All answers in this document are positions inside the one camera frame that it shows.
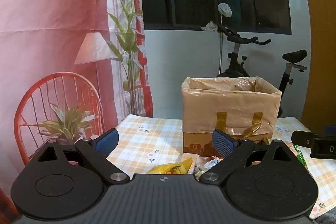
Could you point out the green snack packet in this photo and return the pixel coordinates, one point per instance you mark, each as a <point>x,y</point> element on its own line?
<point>300,157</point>

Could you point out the brown cardboard box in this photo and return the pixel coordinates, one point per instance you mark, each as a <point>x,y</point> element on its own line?
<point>199,144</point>

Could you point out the thin metal pole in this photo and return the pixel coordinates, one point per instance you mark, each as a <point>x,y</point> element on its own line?
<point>221,56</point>

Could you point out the crinkled clear snack wrapper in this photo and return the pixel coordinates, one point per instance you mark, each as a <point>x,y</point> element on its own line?
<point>214,162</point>

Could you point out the printed pink backdrop cloth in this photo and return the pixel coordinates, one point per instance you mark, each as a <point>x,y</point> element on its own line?
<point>52,29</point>

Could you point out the yellow snack packet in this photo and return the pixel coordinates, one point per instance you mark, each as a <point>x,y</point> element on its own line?
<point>173,167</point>

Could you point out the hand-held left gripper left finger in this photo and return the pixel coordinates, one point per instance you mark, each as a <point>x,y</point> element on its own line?
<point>106,141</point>

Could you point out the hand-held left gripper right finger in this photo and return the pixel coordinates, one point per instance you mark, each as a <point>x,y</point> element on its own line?
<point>223,144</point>

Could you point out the brown wooden door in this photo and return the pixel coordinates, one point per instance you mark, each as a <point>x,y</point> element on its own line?
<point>320,29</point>

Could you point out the white cap on pole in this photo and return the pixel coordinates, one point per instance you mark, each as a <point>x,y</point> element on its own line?
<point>225,9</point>

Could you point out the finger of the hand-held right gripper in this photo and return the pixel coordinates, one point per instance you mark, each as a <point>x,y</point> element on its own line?
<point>302,138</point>
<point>330,130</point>

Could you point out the black exercise bike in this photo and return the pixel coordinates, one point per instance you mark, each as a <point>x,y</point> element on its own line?
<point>236,66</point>

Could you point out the brown tape strip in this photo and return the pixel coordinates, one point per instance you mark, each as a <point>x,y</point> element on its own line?
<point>221,121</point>
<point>256,121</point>

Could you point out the checked floral tablecloth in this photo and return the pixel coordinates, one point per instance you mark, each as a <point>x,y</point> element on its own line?
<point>147,132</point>

